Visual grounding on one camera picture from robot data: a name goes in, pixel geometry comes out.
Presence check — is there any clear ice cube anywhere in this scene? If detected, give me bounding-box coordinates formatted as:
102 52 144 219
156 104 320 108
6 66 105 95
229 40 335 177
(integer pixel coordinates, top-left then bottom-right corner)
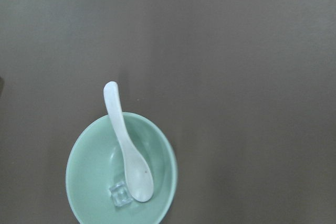
109 181 133 207

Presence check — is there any green ceramic bowl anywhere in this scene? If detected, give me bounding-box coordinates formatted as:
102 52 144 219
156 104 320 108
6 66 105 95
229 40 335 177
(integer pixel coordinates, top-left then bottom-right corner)
66 112 178 223

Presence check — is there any white ceramic spoon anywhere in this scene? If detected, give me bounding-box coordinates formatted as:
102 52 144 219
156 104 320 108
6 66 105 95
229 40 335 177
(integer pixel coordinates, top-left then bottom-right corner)
103 81 154 202

